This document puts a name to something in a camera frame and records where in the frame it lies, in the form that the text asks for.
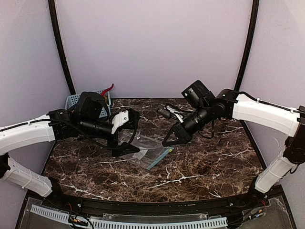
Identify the clear zip top bag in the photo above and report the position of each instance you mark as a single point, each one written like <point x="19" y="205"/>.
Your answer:
<point x="151" y="152"/>

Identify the black frame post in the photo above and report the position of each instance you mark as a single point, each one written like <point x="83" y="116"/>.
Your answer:
<point x="248" y="44"/>
<point x="59" y="45"/>

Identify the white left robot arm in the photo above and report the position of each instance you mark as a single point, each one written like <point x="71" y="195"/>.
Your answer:
<point x="89" y="117"/>

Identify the black right frame post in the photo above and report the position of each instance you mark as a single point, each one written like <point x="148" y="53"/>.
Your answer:
<point x="248" y="44"/>

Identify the black front table rail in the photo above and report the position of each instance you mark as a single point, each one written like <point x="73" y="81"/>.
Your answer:
<point x="219" y="206"/>

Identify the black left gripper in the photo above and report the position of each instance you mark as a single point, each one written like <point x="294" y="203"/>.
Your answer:
<point x="116" y="137"/>

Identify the light blue plastic basket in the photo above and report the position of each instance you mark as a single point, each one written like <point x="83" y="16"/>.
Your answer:
<point x="73" y="99"/>

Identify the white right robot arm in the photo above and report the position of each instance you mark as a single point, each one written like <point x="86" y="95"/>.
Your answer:
<point x="280" y="126"/>

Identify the white slotted cable duct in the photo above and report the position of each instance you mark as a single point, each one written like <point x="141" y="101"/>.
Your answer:
<point x="113" y="221"/>

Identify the red toy chili pepper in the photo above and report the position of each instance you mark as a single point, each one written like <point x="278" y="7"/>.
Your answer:
<point x="104" y="92"/>

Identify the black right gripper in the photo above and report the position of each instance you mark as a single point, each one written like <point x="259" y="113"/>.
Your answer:
<point x="180" y="132"/>

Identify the black left frame post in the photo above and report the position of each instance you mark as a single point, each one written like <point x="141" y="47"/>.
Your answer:
<point x="59" y="45"/>

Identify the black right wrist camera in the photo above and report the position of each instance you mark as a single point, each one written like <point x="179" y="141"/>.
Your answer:
<point x="197" y="95"/>

